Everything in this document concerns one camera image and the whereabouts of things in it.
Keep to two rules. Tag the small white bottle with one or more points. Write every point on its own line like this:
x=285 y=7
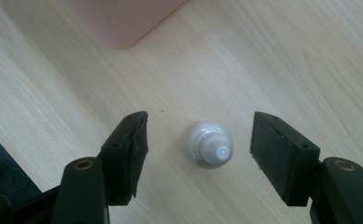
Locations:
x=205 y=137

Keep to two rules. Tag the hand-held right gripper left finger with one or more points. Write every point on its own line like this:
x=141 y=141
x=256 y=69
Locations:
x=123 y=161

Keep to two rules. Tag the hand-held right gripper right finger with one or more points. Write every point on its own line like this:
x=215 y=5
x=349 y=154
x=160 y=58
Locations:
x=283 y=158

